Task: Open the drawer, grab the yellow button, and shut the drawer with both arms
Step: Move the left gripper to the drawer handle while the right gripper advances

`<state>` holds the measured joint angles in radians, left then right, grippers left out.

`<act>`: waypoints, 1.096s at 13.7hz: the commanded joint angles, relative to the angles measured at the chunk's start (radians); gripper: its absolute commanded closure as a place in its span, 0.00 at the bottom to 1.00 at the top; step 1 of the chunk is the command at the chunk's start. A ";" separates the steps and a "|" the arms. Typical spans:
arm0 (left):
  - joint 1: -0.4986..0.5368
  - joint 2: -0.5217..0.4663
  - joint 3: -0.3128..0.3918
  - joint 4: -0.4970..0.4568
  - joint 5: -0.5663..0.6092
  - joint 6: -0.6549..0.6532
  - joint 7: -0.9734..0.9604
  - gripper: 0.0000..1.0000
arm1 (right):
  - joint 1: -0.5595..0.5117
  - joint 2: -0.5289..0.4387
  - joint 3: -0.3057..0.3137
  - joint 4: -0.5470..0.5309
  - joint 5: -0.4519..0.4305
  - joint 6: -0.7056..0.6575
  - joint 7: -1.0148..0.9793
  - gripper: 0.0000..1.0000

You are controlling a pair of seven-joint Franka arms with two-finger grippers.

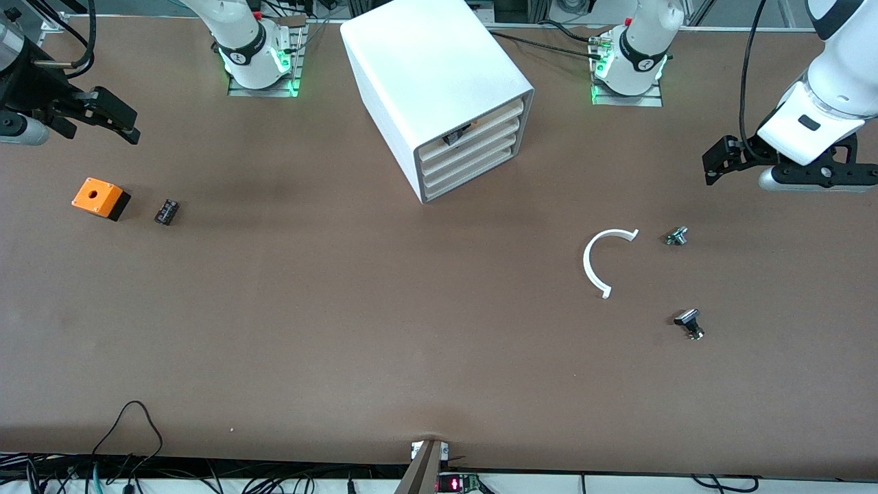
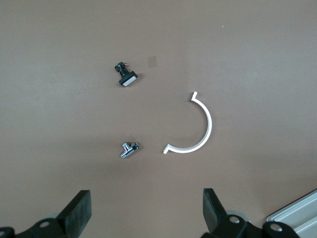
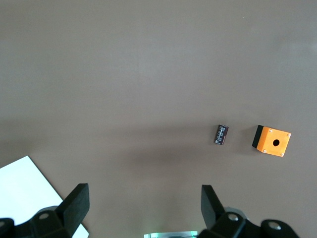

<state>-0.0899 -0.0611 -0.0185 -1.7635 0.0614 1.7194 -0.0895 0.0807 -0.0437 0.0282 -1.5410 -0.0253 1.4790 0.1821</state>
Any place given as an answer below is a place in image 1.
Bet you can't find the black silver push button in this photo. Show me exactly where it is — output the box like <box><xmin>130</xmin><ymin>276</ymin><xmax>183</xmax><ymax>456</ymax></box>
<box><xmin>674</xmin><ymin>308</ymin><xmax>706</xmax><ymax>342</ymax></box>

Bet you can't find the white C-shaped plastic arc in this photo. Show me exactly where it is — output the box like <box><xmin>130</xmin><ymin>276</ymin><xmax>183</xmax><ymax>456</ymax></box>
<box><xmin>582</xmin><ymin>228</ymin><xmax>640</xmax><ymax>301</ymax></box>

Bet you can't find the white divided plastic bin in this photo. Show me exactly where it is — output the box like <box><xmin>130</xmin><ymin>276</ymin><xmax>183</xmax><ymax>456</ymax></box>
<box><xmin>420</xmin><ymin>115</ymin><xmax>525</xmax><ymax>177</ymax></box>

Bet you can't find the small red LED device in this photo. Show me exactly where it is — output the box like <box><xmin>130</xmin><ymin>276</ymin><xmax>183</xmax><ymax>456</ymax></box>
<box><xmin>438</xmin><ymin>472</ymin><xmax>481</xmax><ymax>493</ymax></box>

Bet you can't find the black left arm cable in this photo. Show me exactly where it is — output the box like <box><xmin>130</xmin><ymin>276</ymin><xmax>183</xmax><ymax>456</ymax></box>
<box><xmin>738</xmin><ymin>0</ymin><xmax>769</xmax><ymax>164</ymax></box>

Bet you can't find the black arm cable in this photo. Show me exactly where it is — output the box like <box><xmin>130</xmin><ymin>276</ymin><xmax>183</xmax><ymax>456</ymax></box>
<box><xmin>31</xmin><ymin>0</ymin><xmax>98</xmax><ymax>78</ymax></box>
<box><xmin>738</xmin><ymin>0</ymin><xmax>769</xmax><ymax>164</ymax></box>

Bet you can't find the orange button enclosure box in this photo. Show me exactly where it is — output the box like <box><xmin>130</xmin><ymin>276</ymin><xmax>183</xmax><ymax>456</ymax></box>
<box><xmin>71</xmin><ymin>177</ymin><xmax>132</xmax><ymax>222</ymax></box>

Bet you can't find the aluminium corner bracket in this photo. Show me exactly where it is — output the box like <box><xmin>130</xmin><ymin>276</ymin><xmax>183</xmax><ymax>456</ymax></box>
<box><xmin>40</xmin><ymin>12</ymin><xmax>69</xmax><ymax>43</ymax></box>

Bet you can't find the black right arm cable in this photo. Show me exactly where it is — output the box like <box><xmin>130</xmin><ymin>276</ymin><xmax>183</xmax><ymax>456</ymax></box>
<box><xmin>31</xmin><ymin>0</ymin><xmax>98</xmax><ymax>78</ymax></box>

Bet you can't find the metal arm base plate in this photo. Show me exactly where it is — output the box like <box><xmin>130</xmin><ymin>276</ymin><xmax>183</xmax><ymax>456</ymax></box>
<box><xmin>228</xmin><ymin>21</ymin><xmax>307</xmax><ymax>98</ymax></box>
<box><xmin>591</xmin><ymin>27</ymin><xmax>664</xmax><ymax>108</ymax></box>

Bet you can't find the black cable to base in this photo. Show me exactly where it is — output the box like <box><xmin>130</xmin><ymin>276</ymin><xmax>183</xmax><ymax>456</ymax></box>
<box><xmin>484</xmin><ymin>19</ymin><xmax>608</xmax><ymax>56</ymax></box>

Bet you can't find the thin black cable loop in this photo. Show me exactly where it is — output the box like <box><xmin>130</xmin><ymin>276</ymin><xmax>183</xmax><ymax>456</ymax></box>
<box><xmin>89</xmin><ymin>401</ymin><xmax>164</xmax><ymax>481</ymax></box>

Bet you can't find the black cable under edge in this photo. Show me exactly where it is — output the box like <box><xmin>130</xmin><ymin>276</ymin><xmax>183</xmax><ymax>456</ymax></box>
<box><xmin>689</xmin><ymin>473</ymin><xmax>761</xmax><ymax>493</ymax></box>

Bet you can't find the black cable bundle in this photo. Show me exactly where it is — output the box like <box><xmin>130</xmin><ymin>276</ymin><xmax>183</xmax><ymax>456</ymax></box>
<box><xmin>0</xmin><ymin>449</ymin><xmax>412</xmax><ymax>494</ymax></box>

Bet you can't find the beige camera mount bracket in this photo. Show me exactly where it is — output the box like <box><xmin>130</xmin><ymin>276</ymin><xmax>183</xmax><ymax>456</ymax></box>
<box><xmin>394</xmin><ymin>439</ymin><xmax>443</xmax><ymax>494</ymax></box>

